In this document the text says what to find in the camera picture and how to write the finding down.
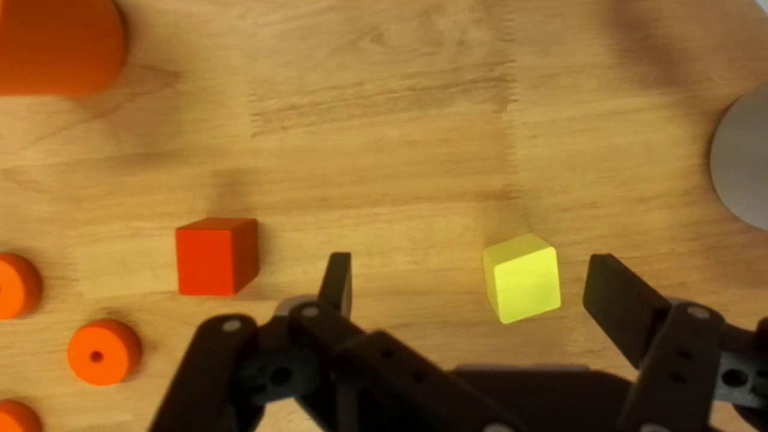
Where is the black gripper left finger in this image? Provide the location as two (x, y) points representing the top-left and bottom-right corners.
(146, 249), (525, 432)

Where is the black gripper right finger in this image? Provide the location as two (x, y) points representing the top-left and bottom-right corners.
(581, 253), (768, 432)

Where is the yellow block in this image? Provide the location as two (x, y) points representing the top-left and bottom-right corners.
(483, 234), (563, 326)

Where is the orange cube block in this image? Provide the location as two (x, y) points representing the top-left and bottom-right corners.
(173, 216), (262, 299)

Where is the grey measuring cup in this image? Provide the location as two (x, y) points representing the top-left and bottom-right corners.
(709, 83), (768, 236)

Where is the orange plastic cup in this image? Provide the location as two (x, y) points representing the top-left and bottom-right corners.
(0, 0), (129, 99)

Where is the orange disc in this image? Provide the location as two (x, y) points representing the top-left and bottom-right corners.
(0, 399), (45, 432)
(0, 253), (45, 321)
(64, 318), (143, 390)

